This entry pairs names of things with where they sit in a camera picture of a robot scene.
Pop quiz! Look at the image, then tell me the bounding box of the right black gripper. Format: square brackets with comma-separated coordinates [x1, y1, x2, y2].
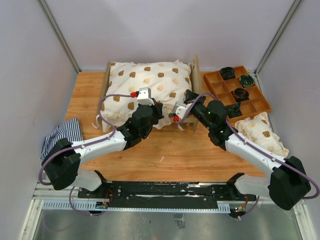
[183, 89, 214, 131]

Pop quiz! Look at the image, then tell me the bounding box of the wooden pet bed frame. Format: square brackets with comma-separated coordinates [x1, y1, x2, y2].
[99, 54, 202, 132]

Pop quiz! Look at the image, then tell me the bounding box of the bear print bed cushion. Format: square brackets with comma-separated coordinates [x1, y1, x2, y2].
[92, 60, 192, 132]

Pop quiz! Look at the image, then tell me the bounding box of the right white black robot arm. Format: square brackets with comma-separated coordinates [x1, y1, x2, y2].
[184, 90, 320, 210]

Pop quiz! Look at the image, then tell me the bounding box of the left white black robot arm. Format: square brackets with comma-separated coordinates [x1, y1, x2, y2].
[40, 101, 164, 198]

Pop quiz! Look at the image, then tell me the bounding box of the black rolled sock back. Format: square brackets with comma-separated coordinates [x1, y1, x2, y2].
[219, 66, 236, 81]

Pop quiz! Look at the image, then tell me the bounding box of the dark green rolled sock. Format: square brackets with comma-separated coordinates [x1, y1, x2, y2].
[225, 102, 242, 118]

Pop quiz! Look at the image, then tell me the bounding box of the black orange rolled sock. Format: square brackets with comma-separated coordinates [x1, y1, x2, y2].
[231, 88, 250, 103]

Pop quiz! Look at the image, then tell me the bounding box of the green black rolled sock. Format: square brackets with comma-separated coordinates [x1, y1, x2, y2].
[238, 74, 255, 88]

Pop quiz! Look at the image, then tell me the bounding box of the orange wooden compartment tray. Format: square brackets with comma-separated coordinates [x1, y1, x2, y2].
[204, 66, 272, 123]

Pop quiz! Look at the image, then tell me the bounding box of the striped blue white cloth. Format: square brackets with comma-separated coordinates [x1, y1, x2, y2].
[40, 117, 83, 161]

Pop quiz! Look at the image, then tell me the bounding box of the small bear print pillow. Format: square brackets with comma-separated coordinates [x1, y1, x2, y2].
[234, 112, 289, 158]

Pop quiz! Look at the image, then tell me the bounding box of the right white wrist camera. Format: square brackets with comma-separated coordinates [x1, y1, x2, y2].
[172, 101, 192, 124]

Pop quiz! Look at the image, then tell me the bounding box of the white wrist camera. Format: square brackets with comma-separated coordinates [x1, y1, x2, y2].
[172, 101, 192, 124]
[136, 87, 154, 106]

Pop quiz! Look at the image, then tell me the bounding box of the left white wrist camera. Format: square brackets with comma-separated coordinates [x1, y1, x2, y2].
[136, 87, 154, 106]

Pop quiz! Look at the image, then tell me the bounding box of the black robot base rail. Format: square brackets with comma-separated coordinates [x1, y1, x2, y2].
[77, 181, 255, 207]

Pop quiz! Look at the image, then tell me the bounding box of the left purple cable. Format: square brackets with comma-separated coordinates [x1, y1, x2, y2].
[37, 91, 141, 186]

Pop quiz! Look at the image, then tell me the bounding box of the white slotted cable duct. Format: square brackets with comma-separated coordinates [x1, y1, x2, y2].
[41, 199, 231, 214]

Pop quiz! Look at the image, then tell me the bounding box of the right aluminium frame post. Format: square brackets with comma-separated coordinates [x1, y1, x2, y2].
[254, 0, 304, 76]

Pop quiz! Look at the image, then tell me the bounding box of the aluminium frame post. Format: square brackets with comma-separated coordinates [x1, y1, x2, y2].
[254, 0, 304, 76]
[37, 0, 81, 74]

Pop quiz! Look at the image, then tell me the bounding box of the left aluminium frame post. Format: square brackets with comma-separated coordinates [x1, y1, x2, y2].
[37, 0, 81, 74]

